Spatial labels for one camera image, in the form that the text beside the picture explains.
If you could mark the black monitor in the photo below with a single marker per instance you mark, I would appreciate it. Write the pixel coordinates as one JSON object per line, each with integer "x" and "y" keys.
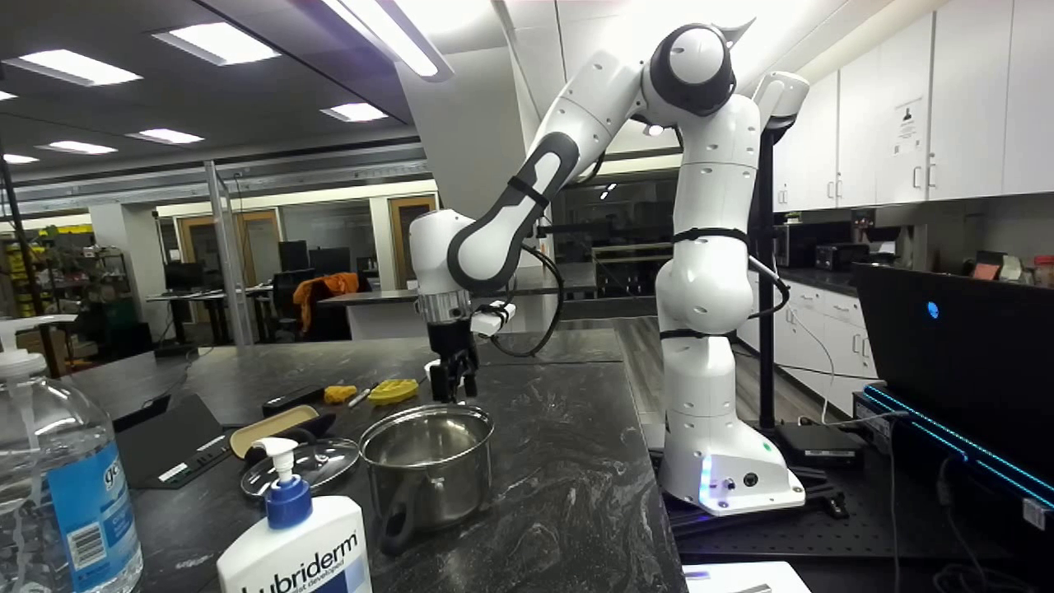
{"x": 967, "y": 352}

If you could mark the white wall cabinets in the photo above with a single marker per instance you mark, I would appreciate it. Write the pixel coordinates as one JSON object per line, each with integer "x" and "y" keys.
{"x": 967, "y": 101}

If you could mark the ceiling light panel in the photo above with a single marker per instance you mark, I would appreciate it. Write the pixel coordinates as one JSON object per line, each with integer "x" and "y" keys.
{"x": 354, "y": 109}
{"x": 216, "y": 45}
{"x": 70, "y": 66}
{"x": 166, "y": 137}

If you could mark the black camera stand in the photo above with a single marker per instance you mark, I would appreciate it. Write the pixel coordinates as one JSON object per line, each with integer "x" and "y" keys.
{"x": 765, "y": 364}

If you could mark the white base cabinet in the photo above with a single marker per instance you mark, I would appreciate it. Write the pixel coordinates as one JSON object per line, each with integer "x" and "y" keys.
{"x": 834, "y": 342}

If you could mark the clear hand sanitizer pump bottle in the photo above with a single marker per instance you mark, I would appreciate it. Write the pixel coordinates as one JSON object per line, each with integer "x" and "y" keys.
{"x": 68, "y": 481}

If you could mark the large yellow sponge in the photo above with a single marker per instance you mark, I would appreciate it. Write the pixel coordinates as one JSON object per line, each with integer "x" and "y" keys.
{"x": 392, "y": 390}

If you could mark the orange chair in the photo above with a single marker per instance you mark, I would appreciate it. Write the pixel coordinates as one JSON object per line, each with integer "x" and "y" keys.
{"x": 324, "y": 292}

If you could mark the white Lubriderm lotion bottle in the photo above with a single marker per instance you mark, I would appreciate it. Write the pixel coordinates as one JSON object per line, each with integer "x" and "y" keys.
{"x": 299, "y": 554}

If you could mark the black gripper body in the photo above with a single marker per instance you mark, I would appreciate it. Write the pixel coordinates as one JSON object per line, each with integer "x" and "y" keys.
{"x": 451, "y": 342}

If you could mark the glass pot lid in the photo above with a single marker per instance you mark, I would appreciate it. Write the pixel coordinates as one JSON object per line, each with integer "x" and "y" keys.
{"x": 324, "y": 462}

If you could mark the white paper sheet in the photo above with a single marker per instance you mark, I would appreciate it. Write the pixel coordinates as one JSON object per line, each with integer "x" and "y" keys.
{"x": 747, "y": 579}

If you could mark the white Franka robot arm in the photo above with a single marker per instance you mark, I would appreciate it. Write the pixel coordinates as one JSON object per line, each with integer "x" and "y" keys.
{"x": 704, "y": 415}

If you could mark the long ceiling light strip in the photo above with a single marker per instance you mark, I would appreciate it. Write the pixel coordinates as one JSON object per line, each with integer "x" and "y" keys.
{"x": 384, "y": 35}

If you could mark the stainless steel pot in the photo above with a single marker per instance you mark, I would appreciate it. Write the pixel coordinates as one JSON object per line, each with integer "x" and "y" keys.
{"x": 430, "y": 481}

